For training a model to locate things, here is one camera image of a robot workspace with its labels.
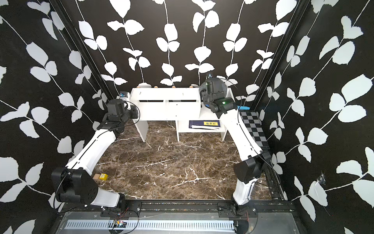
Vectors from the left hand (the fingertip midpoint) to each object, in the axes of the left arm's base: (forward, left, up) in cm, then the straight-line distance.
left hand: (134, 103), depth 82 cm
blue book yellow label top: (-5, -44, -15) cm, 47 cm away
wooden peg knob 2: (+10, -12, +4) cm, 16 cm away
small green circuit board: (-54, +5, -31) cm, 63 cm away
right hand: (+1, -43, +9) cm, 44 cm away
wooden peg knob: (+10, -23, +4) cm, 25 cm away
